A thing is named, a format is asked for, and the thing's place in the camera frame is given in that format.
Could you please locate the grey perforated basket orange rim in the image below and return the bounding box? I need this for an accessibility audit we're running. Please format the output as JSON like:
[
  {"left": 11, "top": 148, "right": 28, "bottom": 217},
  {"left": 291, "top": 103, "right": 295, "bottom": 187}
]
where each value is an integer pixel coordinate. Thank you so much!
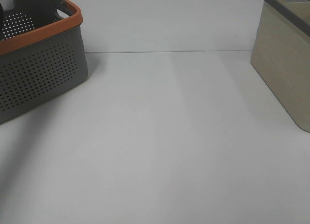
[{"left": 0, "top": 0, "right": 88, "bottom": 122}]

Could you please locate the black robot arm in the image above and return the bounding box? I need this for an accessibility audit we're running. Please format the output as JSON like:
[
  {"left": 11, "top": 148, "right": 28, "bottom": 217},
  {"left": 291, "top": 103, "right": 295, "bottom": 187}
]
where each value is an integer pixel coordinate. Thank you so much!
[{"left": 0, "top": 4, "right": 4, "bottom": 32}]

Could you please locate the beige bin grey rim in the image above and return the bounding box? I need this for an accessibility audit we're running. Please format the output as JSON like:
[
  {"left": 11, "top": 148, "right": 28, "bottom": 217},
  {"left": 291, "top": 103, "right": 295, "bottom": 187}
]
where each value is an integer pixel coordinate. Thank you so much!
[{"left": 250, "top": 0, "right": 310, "bottom": 132}]

